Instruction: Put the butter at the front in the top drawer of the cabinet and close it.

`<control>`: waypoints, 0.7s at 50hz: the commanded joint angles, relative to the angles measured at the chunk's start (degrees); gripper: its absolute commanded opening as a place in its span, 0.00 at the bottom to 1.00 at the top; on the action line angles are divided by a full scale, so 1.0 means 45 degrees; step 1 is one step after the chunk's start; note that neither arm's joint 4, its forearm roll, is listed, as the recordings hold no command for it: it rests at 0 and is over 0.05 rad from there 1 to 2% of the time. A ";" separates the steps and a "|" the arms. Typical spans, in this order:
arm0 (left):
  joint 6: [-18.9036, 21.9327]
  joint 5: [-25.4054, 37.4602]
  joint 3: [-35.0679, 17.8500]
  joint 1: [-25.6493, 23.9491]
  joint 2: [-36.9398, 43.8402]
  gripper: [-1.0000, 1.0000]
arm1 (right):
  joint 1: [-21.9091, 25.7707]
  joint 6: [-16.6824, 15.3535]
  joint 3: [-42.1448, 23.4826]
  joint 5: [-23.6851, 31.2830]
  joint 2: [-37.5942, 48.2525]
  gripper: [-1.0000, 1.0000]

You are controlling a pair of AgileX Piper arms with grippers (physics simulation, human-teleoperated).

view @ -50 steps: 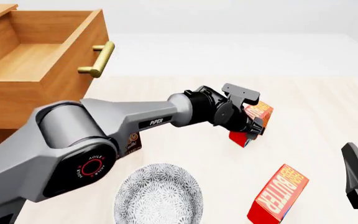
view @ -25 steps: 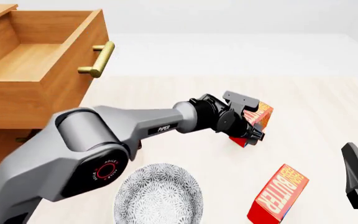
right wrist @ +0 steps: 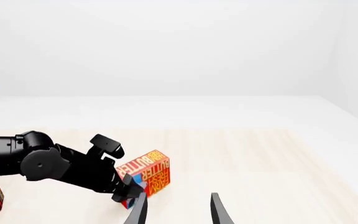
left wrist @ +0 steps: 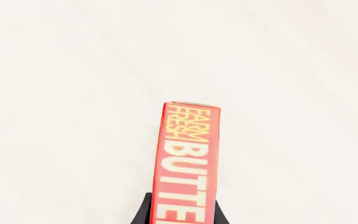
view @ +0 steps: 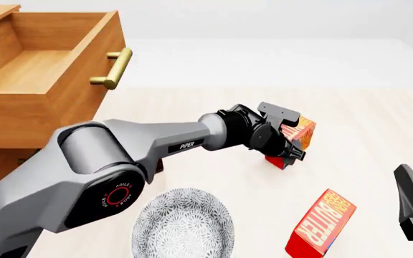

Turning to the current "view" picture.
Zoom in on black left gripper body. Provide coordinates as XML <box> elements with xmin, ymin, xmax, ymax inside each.
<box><xmin>273</xmin><ymin>138</ymin><xmax>308</xmax><ymax>166</ymax></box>

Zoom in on red and orange butter box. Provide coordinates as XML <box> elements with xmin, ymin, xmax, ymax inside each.
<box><xmin>285</xmin><ymin>188</ymin><xmax>358</xmax><ymax>257</ymax></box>
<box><xmin>265</xmin><ymin>114</ymin><xmax>317</xmax><ymax>172</ymax></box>

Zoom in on open wooden drawer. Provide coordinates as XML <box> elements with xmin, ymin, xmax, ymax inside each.
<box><xmin>0</xmin><ymin>10</ymin><xmax>127</xmax><ymax>151</ymax></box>

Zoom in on grey patterned bowl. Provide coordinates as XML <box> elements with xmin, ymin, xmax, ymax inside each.
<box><xmin>131</xmin><ymin>187</ymin><xmax>236</xmax><ymax>258</ymax></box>

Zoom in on brass drawer handle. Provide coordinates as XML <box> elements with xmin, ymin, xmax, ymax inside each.
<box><xmin>89</xmin><ymin>47</ymin><xmax>133</xmax><ymax>90</ymax></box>

